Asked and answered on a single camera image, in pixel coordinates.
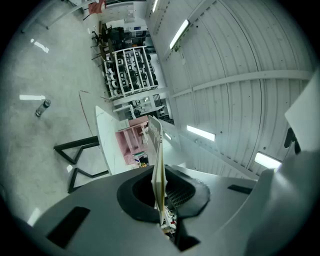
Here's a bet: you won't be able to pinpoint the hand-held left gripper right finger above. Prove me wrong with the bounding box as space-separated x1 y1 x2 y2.
163 164 262 256

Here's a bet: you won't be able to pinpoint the red cloth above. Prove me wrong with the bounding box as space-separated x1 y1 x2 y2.
88 0 107 15

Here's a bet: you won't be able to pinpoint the white side table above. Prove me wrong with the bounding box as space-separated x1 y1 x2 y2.
112 103 138 120

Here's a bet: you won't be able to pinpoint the white marble table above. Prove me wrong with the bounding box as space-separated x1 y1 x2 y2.
94 104 151 176

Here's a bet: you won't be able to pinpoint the pale notebook with white lettering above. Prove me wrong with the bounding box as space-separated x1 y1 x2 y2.
146 114 167 233

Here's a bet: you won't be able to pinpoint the clear bottle with dark cap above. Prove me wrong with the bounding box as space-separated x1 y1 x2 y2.
35 98 52 118

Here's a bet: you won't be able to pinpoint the black office chairs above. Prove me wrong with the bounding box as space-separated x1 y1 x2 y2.
90 21 114 61

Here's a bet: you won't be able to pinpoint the white shelf with black-white devices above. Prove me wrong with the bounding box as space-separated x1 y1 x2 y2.
103 45 160 99

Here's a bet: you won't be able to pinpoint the black metal table leg frame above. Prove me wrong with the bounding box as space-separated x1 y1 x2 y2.
53 136 111 195

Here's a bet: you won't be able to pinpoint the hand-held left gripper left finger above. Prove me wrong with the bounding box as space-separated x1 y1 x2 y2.
32 164 185 256

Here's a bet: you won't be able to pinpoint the pink desk organizer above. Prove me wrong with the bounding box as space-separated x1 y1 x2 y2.
115 118 151 166

